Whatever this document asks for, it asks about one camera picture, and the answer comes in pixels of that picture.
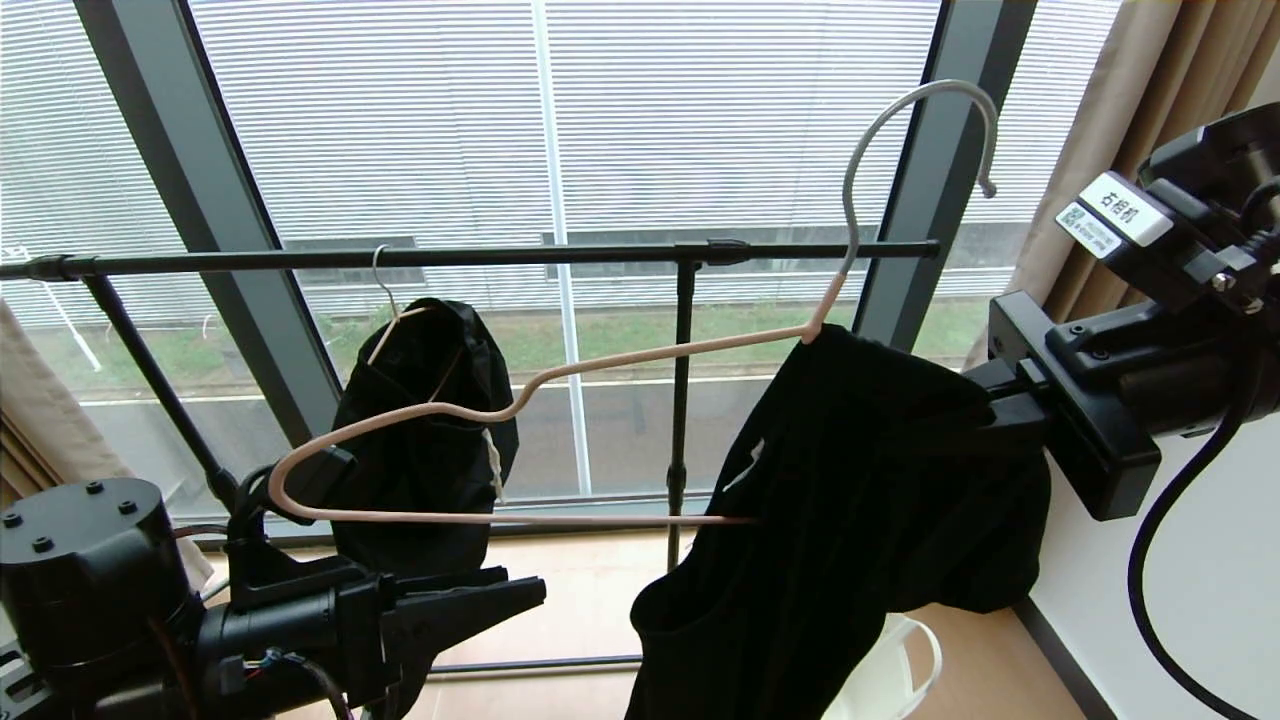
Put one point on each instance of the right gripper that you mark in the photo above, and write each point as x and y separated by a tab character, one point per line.
1100	400

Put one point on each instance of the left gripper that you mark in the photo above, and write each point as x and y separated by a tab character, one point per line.
300	640

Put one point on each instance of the black garment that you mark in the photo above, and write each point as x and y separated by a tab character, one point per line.
430	470

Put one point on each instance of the black t-shirt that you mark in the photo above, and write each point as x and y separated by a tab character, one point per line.
850	500

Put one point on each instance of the pink clothes hanger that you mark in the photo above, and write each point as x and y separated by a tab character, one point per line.
600	362
384	338

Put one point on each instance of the black clothes rack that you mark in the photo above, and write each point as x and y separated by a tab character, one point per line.
500	256

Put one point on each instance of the white laundry basket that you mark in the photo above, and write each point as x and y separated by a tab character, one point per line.
880	680

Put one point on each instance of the window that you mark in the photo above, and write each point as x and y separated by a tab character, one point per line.
190	150

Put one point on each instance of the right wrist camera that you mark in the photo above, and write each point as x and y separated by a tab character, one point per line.
1130	225

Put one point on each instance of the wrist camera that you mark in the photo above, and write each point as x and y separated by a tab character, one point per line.
1130	225
315	475

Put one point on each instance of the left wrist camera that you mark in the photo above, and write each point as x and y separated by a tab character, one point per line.
315	475

